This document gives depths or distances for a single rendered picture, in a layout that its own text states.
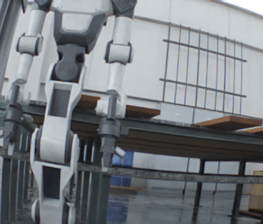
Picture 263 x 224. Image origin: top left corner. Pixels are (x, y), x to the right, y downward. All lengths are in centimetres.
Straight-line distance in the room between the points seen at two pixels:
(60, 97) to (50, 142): 23
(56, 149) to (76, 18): 60
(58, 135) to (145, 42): 742
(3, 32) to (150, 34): 846
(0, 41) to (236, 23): 978
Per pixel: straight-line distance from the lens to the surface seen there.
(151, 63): 856
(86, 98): 165
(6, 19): 38
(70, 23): 156
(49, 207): 148
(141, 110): 177
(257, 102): 976
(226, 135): 208
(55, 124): 139
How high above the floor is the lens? 58
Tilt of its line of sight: 9 degrees up
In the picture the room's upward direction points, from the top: 6 degrees clockwise
